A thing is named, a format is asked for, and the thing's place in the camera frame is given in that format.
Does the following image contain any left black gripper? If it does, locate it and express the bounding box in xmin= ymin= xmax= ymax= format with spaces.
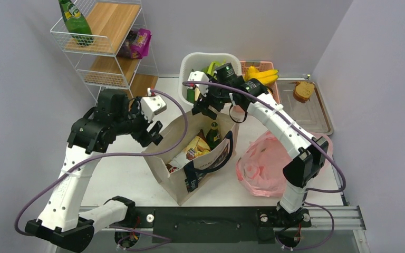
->
xmin=113 ymin=98 xmax=161 ymax=145

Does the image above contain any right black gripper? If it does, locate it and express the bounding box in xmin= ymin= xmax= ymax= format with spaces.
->
xmin=195 ymin=75 xmax=231 ymax=119

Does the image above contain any beige canvas tote bag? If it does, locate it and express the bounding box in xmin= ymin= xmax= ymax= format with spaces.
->
xmin=144 ymin=112 xmax=239 ymax=205

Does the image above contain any pink plastic grocery bag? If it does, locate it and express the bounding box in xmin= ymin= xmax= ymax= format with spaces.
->
xmin=236 ymin=131 xmax=333 ymax=198

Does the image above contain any green glass bottle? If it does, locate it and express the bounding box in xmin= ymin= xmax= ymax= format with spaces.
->
xmin=59 ymin=0 xmax=94 ymax=46
xmin=206 ymin=121 xmax=222 ymax=150

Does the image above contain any yellow snack packet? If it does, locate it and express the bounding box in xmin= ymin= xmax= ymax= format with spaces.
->
xmin=166 ymin=129 xmax=211 ymax=173

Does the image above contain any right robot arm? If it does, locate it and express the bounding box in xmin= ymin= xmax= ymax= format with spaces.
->
xmin=183 ymin=63 xmax=329 ymax=226

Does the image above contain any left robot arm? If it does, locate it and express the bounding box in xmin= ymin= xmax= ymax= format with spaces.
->
xmin=23 ymin=89 xmax=167 ymax=252

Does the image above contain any dark green cucumber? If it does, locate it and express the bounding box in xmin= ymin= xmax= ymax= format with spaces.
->
xmin=186 ymin=89 xmax=195 ymax=104

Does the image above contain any white plastic tub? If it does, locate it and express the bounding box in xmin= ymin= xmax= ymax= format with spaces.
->
xmin=177 ymin=52 xmax=242 ymax=111

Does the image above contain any pink plastic basket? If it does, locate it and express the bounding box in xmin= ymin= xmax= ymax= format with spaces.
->
xmin=232 ymin=60 xmax=281 ymax=104

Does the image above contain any purple snack packet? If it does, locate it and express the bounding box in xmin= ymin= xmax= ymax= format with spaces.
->
xmin=117 ymin=28 xmax=151 ymax=59

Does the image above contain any slice of bread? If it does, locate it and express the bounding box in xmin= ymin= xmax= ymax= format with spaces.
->
xmin=293 ymin=81 xmax=316 ymax=103

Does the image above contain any metal tray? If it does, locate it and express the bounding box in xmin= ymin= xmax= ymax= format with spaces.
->
xmin=276 ymin=79 xmax=333 ymax=135

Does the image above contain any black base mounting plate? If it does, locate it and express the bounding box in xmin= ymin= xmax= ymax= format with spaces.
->
xmin=115 ymin=206 xmax=312 ymax=244

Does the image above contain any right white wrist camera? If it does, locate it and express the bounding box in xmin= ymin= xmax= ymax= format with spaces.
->
xmin=187 ymin=71 xmax=209 ymax=97

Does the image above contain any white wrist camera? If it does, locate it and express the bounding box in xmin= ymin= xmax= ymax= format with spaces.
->
xmin=140 ymin=88 xmax=167 ymax=123
xmin=187 ymin=71 xmax=209 ymax=97

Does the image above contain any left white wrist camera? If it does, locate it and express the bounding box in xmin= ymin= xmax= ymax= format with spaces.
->
xmin=140 ymin=88 xmax=167 ymax=123

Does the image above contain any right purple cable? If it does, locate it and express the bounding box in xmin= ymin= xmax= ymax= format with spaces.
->
xmin=182 ymin=81 xmax=347 ymax=251

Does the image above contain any purple cable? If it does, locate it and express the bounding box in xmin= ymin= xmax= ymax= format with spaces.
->
xmin=182 ymin=81 xmax=347 ymax=251
xmin=14 ymin=89 xmax=189 ymax=252

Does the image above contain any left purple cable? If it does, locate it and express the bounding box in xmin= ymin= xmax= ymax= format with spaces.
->
xmin=14 ymin=89 xmax=189 ymax=252

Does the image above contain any white wire wooden shelf rack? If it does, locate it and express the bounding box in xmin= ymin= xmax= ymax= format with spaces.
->
xmin=50 ymin=1 xmax=159 ymax=98

